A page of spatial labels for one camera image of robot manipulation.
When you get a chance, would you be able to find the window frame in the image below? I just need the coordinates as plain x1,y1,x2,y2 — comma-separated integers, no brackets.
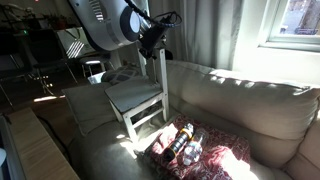
259,0,320,53

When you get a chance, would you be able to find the red patterned cloth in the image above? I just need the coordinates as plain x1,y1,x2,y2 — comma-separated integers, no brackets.
143,115,255,180

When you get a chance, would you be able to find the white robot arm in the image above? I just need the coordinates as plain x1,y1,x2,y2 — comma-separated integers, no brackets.
67,0,182,59

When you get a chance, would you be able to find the wooden side table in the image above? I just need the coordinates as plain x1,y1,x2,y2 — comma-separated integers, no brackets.
8,108,80,180

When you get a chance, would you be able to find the cream sofa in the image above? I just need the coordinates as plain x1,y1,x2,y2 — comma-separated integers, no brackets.
65,60,320,180

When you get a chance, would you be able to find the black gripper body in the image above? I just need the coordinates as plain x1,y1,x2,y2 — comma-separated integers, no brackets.
139,12,174,59

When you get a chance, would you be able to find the dark office chair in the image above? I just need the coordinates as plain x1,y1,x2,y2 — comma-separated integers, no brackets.
28,29,77,94

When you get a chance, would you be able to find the small white wooden chair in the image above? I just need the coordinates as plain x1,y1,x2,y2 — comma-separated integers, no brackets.
105,49,169,143

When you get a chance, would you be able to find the black and yellow bottle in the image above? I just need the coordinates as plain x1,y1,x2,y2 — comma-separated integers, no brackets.
163,123,194,162

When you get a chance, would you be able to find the round stool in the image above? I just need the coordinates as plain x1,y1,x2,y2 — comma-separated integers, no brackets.
79,55,110,76

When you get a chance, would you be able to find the clear plastic water bottle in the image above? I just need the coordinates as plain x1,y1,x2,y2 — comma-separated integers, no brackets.
183,129,207,166

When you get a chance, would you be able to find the white curtain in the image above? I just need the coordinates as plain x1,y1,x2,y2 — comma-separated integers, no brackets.
148,0,244,70

